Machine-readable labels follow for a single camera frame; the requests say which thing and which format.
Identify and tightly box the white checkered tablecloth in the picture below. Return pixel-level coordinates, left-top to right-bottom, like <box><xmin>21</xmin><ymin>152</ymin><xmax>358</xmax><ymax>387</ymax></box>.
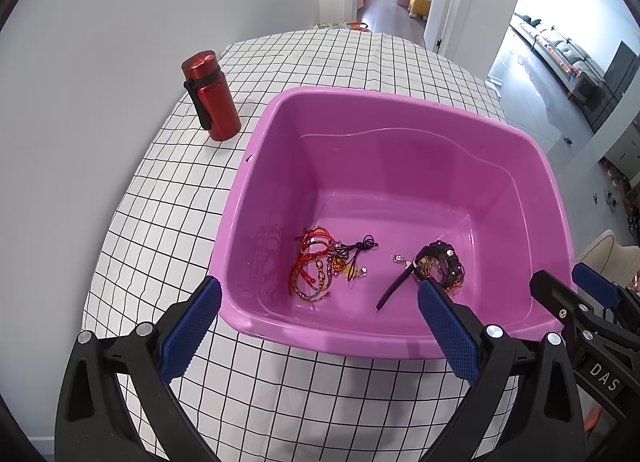
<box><xmin>82</xmin><ymin>30</ymin><xmax>504</xmax><ymax>461</ymax></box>

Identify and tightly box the grey sofa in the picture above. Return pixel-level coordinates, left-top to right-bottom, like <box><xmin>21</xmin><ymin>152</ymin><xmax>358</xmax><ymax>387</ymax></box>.
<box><xmin>508</xmin><ymin>12</ymin><xmax>640</xmax><ymax>133</ymax></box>

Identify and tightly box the beige chair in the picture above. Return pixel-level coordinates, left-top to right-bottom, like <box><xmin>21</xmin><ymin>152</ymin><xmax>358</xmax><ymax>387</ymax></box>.
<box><xmin>577</xmin><ymin>229</ymin><xmax>640</xmax><ymax>287</ymax></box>

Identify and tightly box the red string bracelet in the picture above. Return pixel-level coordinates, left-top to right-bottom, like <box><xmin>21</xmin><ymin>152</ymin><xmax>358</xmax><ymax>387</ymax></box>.
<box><xmin>287</xmin><ymin>225</ymin><xmax>342</xmax><ymax>293</ymax></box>

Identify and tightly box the black cord necklace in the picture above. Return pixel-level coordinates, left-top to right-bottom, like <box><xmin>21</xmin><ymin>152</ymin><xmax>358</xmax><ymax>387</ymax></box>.
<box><xmin>331</xmin><ymin>233</ymin><xmax>381</xmax><ymax>269</ymax></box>

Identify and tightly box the purple plastic tub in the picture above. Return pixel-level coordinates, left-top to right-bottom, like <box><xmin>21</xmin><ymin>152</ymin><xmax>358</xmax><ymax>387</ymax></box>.
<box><xmin>209</xmin><ymin>88</ymin><xmax>574</xmax><ymax>359</ymax></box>

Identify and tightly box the red metal bottle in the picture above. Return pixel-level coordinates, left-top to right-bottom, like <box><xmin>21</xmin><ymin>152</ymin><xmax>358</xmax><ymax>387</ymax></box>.
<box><xmin>181</xmin><ymin>50</ymin><xmax>241</xmax><ymax>141</ymax></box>

